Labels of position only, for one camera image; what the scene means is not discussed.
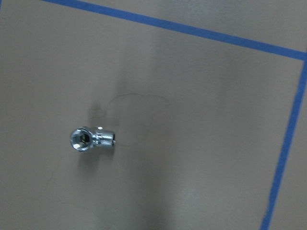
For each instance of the chrome elbow pipe fitting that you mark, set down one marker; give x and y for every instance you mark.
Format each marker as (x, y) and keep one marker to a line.
(86, 138)

